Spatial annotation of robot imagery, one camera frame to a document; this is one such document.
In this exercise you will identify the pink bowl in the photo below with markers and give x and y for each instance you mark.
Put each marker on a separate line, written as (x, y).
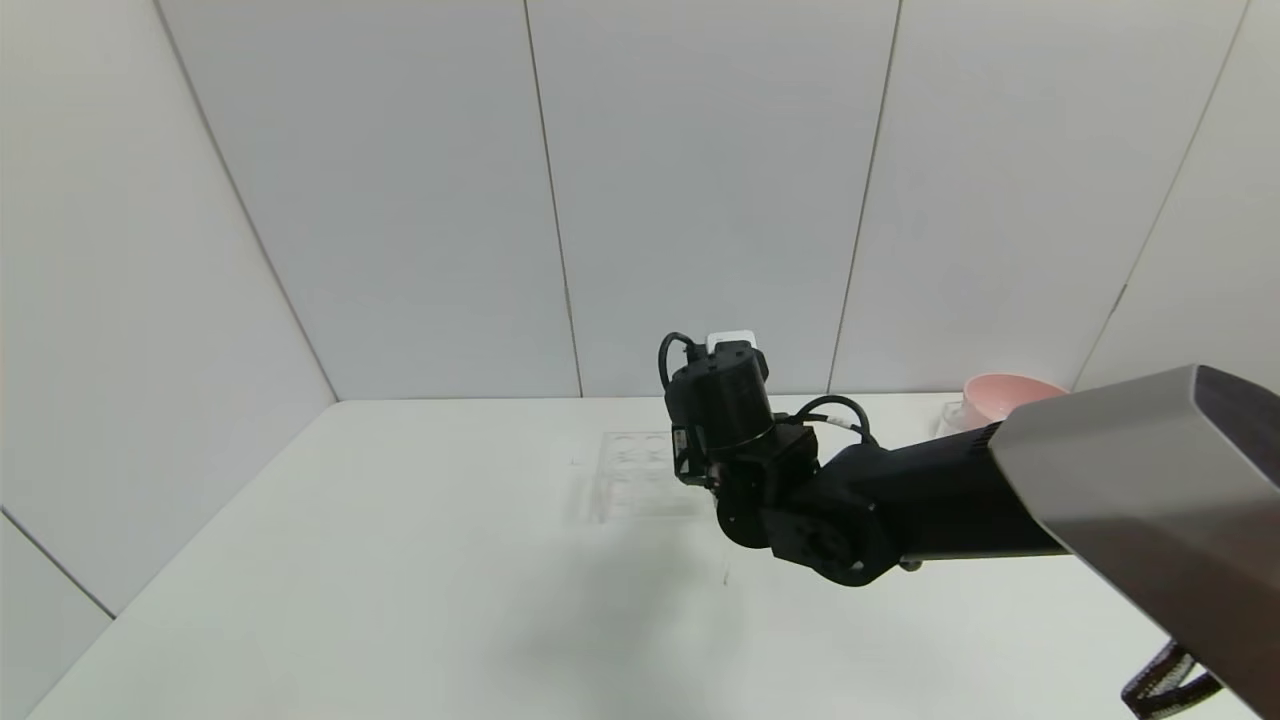
(1005, 395)

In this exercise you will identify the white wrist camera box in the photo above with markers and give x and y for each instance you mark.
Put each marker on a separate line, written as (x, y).
(730, 340)

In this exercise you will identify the clear plastic test tube rack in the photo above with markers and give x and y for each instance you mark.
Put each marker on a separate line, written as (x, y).
(630, 480)

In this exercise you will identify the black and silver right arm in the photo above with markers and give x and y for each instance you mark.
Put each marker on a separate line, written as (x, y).
(1120, 490)

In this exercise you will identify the clear glass beaker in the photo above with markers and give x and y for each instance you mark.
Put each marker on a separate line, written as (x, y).
(955, 420)

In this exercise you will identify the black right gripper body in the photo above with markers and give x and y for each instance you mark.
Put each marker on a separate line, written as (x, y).
(682, 452)

